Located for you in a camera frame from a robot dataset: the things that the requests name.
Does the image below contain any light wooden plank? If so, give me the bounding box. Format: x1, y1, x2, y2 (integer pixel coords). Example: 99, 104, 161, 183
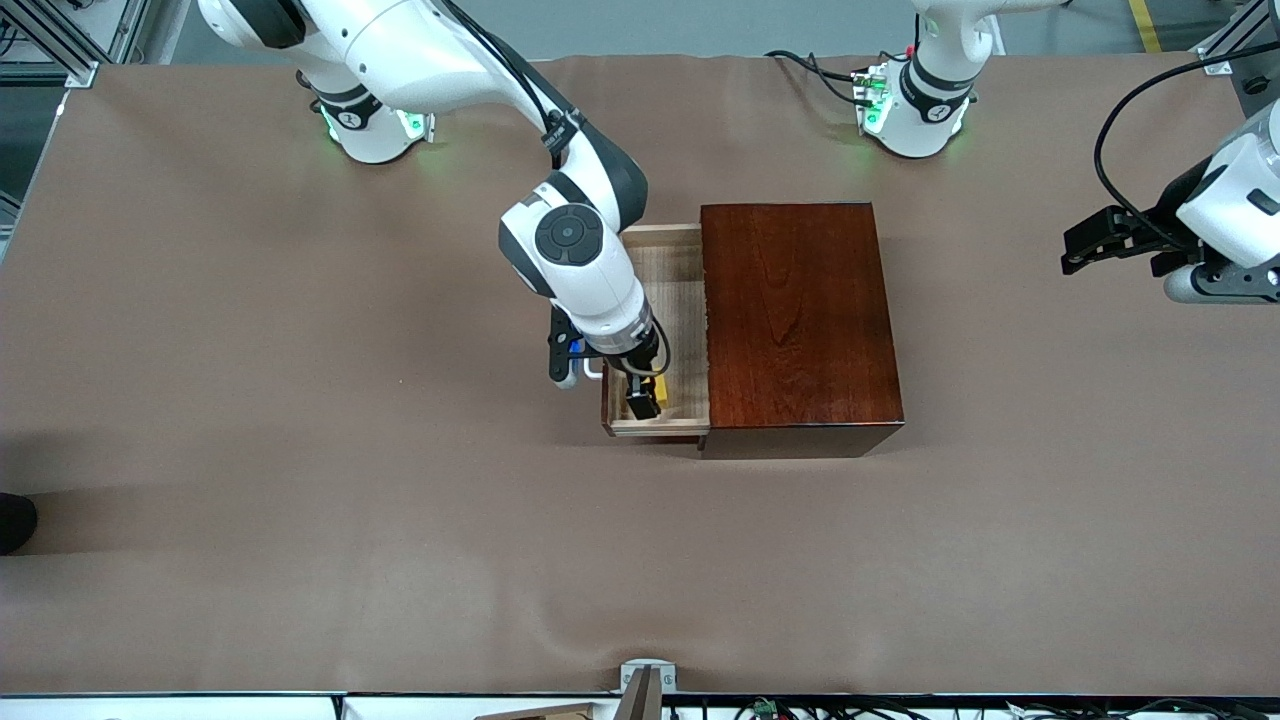
472, 702, 603, 720

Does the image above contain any brown table cloth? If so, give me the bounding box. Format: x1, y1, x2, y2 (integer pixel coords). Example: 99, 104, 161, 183
0, 52, 1280, 698

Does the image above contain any dark red wooden cabinet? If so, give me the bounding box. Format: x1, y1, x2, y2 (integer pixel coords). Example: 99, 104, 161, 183
699, 203, 907, 460

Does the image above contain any yellow floor tape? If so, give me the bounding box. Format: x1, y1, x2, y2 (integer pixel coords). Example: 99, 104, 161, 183
1128, 0, 1167, 55

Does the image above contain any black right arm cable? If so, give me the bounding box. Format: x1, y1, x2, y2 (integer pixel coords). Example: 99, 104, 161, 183
440, 0, 586, 173

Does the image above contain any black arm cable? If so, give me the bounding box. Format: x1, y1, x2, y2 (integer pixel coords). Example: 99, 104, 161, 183
440, 0, 586, 173
1094, 55, 1280, 253

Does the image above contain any aluminium profile frame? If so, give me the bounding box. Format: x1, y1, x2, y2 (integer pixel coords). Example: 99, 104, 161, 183
1192, 0, 1280, 77
0, 0, 153, 90

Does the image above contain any light wood drawer white handle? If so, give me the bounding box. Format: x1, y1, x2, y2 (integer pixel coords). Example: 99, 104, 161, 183
582, 224, 714, 439

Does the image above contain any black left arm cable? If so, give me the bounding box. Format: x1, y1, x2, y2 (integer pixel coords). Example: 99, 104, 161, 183
1094, 55, 1280, 253

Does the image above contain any metal clamp bracket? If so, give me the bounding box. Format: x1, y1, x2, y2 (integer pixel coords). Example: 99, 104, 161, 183
619, 659, 678, 720

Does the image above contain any black base cable bundle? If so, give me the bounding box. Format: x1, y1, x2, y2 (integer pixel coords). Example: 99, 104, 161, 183
764, 48, 873, 109

